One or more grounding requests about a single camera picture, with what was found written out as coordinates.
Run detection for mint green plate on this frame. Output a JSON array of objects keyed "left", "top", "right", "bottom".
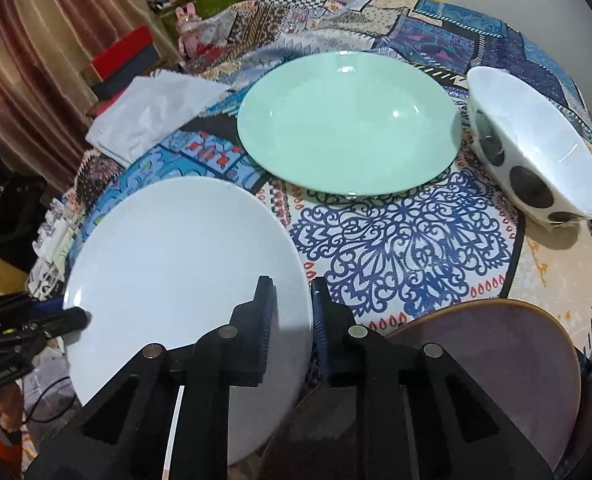
[{"left": 237, "top": 51, "right": 462, "bottom": 196}]

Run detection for pink bowl brown rim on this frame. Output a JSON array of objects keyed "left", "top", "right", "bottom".
[{"left": 260, "top": 299, "right": 581, "bottom": 479}]

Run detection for green cardboard box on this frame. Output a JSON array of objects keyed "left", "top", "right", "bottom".
[{"left": 159, "top": 0, "right": 244, "bottom": 34}]

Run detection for red box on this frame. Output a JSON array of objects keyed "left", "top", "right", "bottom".
[{"left": 90, "top": 26, "right": 154, "bottom": 81}]

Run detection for pink rabbit toy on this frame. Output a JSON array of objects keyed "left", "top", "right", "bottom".
[{"left": 175, "top": 2, "right": 201, "bottom": 58}]

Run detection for left hand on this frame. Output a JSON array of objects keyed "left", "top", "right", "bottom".
[{"left": 0, "top": 382, "right": 23, "bottom": 434}]

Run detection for white plate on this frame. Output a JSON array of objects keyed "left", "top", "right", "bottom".
[{"left": 64, "top": 177, "right": 312, "bottom": 463}]

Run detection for brown striped curtain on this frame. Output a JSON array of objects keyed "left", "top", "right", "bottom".
[{"left": 0, "top": 0, "right": 177, "bottom": 194}]

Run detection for patchwork patterned cloth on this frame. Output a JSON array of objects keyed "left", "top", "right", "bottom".
[{"left": 28, "top": 0, "right": 592, "bottom": 354}]

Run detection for white bowl black dots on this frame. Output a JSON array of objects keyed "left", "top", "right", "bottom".
[{"left": 466, "top": 66, "right": 592, "bottom": 230}]

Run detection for white folded cloth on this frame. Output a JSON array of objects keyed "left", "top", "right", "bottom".
[{"left": 85, "top": 70, "right": 231, "bottom": 167}]

